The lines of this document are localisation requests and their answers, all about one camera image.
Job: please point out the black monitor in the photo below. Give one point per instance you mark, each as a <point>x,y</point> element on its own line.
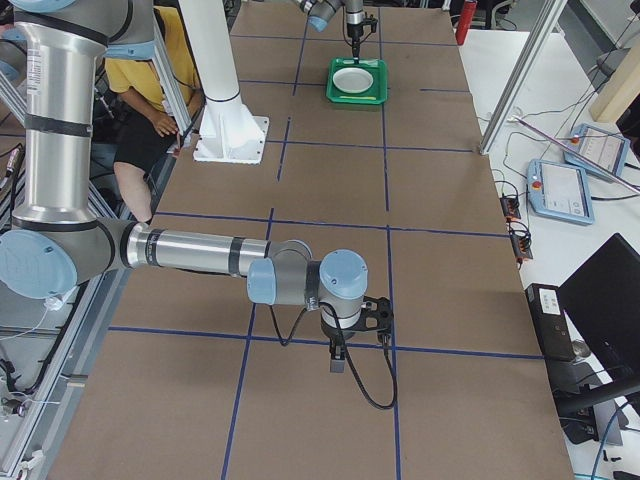
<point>602,300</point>

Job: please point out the grey aluminium frame post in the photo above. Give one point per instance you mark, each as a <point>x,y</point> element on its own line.
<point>536,40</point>

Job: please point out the red cylinder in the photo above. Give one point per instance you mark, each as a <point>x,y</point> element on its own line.
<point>465,20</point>

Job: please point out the black computer box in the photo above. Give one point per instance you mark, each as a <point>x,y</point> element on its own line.
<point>549,321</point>

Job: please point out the green plastic tray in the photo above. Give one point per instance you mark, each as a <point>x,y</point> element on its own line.
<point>378,89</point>

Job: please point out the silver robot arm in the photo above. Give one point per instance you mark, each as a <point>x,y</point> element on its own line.
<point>55,242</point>
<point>320,13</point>

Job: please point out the blue teach pendant near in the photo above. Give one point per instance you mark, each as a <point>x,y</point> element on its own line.
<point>559,191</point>

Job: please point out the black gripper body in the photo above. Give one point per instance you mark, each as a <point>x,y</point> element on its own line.
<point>354,31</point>
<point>338,334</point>

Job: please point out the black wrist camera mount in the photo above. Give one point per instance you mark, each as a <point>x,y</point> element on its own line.
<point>377,316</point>
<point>371,22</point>

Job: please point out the blue teach pendant far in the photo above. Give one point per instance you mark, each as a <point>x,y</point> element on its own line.
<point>609,150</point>

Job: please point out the white round plate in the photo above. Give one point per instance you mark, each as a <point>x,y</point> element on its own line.
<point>352,80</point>

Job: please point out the person in yellow shirt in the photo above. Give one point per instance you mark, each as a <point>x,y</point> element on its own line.
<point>151,129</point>

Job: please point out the blue teach pendant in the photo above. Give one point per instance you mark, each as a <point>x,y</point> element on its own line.
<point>609,150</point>
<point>559,191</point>

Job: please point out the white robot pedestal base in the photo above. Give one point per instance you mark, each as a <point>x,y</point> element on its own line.
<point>228,132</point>

